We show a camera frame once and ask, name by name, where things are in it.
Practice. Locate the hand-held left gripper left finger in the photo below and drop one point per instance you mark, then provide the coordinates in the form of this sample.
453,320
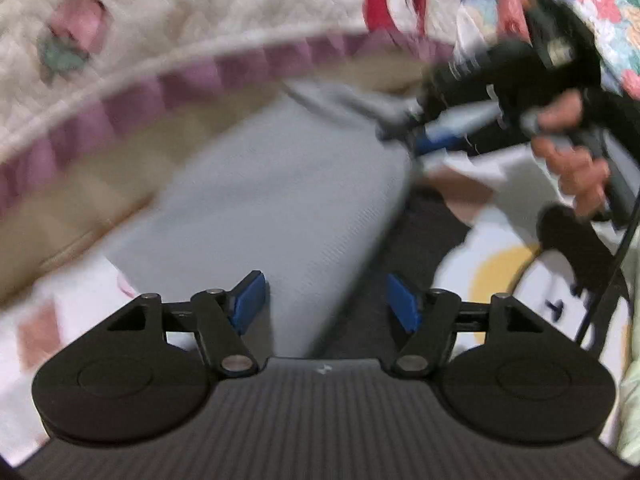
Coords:
249,302

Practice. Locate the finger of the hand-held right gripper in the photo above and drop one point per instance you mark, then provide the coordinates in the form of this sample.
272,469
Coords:
400,124
437,141

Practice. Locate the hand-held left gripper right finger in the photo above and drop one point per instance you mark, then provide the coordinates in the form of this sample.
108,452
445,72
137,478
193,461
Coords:
402,302

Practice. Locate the dark grey cloth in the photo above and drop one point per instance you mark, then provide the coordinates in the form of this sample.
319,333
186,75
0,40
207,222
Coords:
395,240

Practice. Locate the grey ribbed garment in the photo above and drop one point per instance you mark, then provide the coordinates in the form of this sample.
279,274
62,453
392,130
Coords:
280,200

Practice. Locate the person's right hand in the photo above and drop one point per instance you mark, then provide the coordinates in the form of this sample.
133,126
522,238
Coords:
575,170

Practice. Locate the checked printed blanket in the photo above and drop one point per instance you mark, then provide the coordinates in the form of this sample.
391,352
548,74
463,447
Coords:
500,310

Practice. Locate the white quilted bedspread purple ruffle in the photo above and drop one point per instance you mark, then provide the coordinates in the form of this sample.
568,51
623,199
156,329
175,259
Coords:
175,15

